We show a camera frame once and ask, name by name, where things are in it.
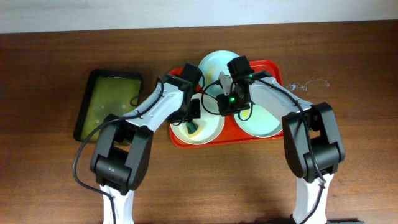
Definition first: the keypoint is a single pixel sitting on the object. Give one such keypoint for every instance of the black tray with soapy water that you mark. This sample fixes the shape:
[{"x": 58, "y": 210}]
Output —
[{"x": 107, "y": 92}]

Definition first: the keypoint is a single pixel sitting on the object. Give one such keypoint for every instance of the white plate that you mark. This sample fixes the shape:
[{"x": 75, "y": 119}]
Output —
[{"x": 209, "y": 127}]

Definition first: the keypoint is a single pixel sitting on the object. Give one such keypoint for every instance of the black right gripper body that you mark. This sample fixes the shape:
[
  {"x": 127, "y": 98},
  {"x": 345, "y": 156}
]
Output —
[{"x": 234, "y": 104}]

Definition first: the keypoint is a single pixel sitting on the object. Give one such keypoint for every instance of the red plastic tray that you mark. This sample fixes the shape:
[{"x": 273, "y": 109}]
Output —
[{"x": 231, "y": 133}]

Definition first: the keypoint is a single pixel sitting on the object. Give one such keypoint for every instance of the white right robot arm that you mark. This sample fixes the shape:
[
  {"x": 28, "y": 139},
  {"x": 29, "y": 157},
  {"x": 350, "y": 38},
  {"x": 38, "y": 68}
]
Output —
[{"x": 312, "y": 141}]

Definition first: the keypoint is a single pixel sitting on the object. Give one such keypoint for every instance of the yellow green sponge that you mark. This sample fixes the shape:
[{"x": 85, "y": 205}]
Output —
[{"x": 194, "y": 129}]

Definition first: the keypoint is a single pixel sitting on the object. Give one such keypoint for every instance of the pale green plate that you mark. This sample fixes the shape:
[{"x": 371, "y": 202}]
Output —
[{"x": 258, "y": 122}]

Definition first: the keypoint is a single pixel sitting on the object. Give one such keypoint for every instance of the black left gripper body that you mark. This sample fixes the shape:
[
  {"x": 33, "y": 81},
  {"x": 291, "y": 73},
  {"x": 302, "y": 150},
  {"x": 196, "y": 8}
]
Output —
[{"x": 189, "y": 115}]

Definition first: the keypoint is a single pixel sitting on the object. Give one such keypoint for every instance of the light blue plate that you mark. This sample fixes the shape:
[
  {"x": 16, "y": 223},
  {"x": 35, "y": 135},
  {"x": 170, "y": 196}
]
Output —
[{"x": 211, "y": 66}]

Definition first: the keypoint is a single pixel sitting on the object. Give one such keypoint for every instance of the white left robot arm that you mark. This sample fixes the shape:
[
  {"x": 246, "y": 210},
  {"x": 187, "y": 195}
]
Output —
[{"x": 122, "y": 152}]

